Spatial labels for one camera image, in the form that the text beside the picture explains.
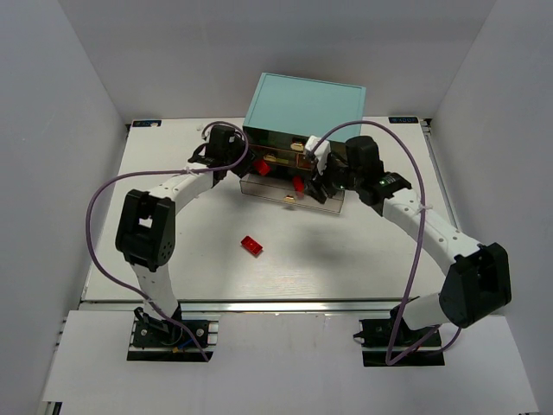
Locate red sloped lego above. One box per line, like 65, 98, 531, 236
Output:
252, 159, 270, 176

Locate transparent bottom drawer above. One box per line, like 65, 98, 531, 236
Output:
239, 174, 345, 214

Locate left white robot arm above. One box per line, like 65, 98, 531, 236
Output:
115, 122, 257, 321

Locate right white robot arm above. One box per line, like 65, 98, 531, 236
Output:
304, 136, 512, 331

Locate right blue label sticker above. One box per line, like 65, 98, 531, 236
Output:
388, 116, 419, 125

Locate blue label sticker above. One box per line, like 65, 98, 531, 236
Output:
131, 119, 162, 128
388, 116, 419, 125

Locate teal drawer cabinet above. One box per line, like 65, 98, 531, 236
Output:
243, 73, 366, 182

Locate left blue label sticker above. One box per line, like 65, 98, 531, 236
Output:
131, 119, 162, 128

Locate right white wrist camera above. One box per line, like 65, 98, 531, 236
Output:
303, 136, 331, 176

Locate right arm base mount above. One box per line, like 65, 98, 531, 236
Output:
353, 306, 445, 367

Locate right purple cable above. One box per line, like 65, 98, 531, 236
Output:
305, 120, 461, 367

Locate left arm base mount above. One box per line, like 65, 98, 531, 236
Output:
126, 307, 219, 363

